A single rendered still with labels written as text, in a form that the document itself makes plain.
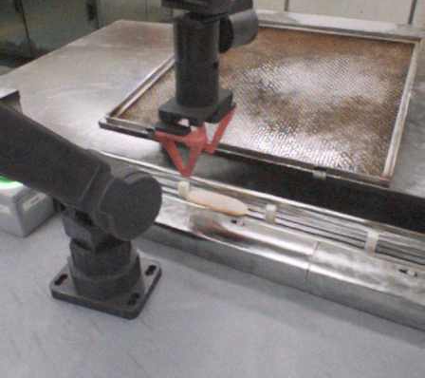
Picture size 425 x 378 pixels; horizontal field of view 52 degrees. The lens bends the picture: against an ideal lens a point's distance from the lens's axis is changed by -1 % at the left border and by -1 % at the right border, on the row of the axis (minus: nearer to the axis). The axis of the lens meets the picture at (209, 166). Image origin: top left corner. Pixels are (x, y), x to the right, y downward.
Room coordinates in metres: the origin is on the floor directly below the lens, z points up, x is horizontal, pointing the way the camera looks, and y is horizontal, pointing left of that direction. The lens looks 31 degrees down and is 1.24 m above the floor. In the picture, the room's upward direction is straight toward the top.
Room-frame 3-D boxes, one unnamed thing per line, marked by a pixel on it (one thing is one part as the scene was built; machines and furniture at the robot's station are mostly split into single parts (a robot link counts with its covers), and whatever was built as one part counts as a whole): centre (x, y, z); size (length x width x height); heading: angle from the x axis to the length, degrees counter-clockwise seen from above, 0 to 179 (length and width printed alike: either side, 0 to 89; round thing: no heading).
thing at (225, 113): (0.56, 0.01, 0.96); 0.07 x 0.07 x 0.09; 64
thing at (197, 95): (0.54, 0.02, 1.03); 0.10 x 0.07 x 0.07; 154
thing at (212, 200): (0.53, -0.01, 0.86); 0.10 x 0.04 x 0.01; 64
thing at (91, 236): (0.42, 0.12, 0.94); 0.09 x 0.05 x 0.10; 141
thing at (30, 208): (0.53, 0.29, 0.84); 0.08 x 0.08 x 0.11; 64
